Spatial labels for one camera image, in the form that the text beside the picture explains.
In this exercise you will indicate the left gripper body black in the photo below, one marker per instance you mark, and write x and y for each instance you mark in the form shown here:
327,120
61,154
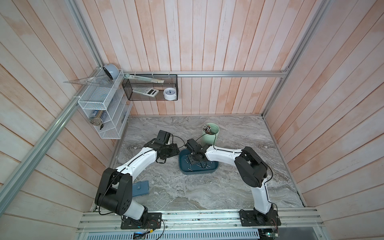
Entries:
170,151

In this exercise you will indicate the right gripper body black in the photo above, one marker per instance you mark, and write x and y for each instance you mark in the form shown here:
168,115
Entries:
192,158

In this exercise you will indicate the teal plastic storage tray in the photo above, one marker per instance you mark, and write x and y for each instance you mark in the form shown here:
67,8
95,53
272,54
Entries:
184,165

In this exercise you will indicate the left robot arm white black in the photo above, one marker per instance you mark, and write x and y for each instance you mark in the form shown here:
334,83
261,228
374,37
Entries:
115,191

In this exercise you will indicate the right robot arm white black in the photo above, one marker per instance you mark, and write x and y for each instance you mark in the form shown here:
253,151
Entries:
252,169

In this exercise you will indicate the mint green pencil cup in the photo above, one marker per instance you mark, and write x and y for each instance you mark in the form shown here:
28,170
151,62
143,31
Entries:
211,139

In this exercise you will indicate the pencils bundle in cup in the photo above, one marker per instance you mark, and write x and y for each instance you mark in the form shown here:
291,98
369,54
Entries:
207,130

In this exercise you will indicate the white tape roll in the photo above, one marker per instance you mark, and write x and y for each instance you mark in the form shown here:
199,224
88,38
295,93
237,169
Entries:
170,94

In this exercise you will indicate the white calculator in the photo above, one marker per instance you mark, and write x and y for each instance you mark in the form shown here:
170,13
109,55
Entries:
149,92

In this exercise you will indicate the rolled silver brush bundle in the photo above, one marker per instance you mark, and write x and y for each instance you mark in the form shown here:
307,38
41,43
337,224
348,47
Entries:
97,117

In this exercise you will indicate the clear green ruler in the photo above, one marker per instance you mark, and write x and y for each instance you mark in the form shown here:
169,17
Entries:
144,79

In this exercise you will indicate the clear triangle ruler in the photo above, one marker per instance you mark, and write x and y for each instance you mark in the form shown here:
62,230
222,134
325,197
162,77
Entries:
98,81

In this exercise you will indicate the light blue round speaker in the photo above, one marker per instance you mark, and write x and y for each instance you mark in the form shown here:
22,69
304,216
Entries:
111,71

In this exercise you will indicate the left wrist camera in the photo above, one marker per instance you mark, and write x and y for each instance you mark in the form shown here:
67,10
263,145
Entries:
162,138

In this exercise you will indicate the black wire mesh basket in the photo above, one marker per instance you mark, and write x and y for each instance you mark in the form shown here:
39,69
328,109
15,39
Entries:
170,81

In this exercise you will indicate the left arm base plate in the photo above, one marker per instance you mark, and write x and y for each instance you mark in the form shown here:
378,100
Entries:
141,221

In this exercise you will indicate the white wire mesh shelf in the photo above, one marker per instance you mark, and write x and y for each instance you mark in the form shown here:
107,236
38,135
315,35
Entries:
113,101

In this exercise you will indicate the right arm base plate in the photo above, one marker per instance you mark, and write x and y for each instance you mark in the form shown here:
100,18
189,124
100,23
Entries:
255,218

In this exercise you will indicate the horizontal aluminium wall rail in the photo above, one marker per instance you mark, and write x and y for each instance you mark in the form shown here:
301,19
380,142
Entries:
214,74

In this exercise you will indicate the aluminium front rail frame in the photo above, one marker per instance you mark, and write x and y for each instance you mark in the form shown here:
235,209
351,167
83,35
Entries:
292,224

